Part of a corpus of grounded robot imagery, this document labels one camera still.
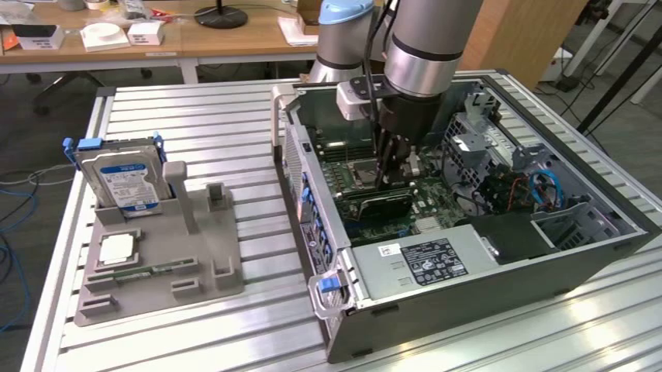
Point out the green RAM stick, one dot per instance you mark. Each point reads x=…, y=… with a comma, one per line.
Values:
x=133, y=273

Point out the metal disk bay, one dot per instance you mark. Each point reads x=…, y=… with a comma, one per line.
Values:
x=579, y=228

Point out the grey power supply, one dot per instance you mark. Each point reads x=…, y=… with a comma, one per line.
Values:
x=381, y=279

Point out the white box with black lid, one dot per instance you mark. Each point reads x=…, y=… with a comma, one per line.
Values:
x=38, y=40

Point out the black slanted pole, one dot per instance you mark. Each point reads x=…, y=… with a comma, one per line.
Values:
x=620, y=83

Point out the blue case latch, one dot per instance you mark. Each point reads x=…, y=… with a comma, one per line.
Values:
x=328, y=286

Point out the white floor box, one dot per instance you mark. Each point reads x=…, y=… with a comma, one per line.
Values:
x=555, y=66

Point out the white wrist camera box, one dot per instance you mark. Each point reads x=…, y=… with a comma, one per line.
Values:
x=353, y=102

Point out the silver CPU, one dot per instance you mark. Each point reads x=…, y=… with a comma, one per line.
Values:
x=117, y=248

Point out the green motherboard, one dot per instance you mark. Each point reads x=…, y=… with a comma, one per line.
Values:
x=439, y=205

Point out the metal drive cage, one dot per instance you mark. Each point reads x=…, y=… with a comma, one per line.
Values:
x=467, y=145

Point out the grey parts rack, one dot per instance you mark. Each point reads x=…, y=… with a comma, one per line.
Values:
x=160, y=255

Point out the hard disk in blue carrier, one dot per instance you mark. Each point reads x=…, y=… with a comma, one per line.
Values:
x=126, y=182

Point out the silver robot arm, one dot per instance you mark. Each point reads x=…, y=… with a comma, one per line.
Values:
x=423, y=46

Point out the open black PC case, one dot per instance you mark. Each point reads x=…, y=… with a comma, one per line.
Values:
x=464, y=310

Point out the black chair base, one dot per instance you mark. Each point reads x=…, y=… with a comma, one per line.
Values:
x=56, y=87

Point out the black RAM slot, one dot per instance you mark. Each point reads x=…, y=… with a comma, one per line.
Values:
x=348, y=153
x=349, y=157
x=356, y=192
x=347, y=148

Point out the silver chipset heat sink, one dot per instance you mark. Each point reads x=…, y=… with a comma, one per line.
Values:
x=428, y=225

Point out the black intrusion switch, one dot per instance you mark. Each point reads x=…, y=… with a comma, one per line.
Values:
x=305, y=147

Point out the CPU socket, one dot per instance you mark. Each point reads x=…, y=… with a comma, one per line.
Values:
x=364, y=172

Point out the wooden desk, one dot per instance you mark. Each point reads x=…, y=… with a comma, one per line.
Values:
x=248, y=46

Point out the wooden cabinet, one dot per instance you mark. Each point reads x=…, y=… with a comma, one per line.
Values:
x=511, y=38

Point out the small white box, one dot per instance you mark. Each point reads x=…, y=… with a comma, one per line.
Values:
x=145, y=34

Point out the black lamp base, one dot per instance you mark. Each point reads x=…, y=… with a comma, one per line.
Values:
x=221, y=17

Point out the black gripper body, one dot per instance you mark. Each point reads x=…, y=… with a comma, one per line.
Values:
x=408, y=116

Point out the black graphics card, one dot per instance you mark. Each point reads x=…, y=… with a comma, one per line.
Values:
x=384, y=207

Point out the cardboard box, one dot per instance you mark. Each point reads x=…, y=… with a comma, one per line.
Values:
x=307, y=11

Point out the orange box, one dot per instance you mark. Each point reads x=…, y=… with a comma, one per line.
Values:
x=6, y=42

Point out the stack of papers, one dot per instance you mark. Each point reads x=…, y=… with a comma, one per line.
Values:
x=295, y=33

